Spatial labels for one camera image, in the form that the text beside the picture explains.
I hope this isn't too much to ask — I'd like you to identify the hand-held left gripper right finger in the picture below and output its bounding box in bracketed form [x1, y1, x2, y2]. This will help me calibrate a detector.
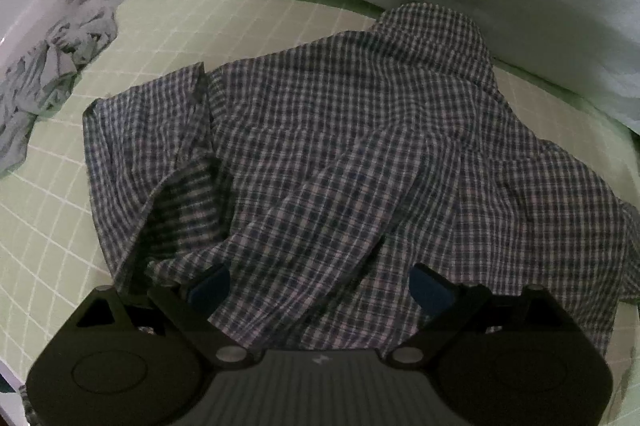
[382, 262, 575, 357]

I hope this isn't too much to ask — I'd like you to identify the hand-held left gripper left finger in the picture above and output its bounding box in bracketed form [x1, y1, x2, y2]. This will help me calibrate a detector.
[77, 264, 262, 358]

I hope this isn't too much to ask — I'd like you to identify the blue checked shirt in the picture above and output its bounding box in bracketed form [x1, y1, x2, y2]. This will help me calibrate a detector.
[20, 2, 640, 426]

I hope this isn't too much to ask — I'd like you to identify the green grid bed sheet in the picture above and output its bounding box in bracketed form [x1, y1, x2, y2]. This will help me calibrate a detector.
[0, 0, 640, 426]

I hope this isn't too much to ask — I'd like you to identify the grey crumpled cloth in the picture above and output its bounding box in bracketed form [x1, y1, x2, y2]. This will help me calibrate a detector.
[0, 0, 126, 179]

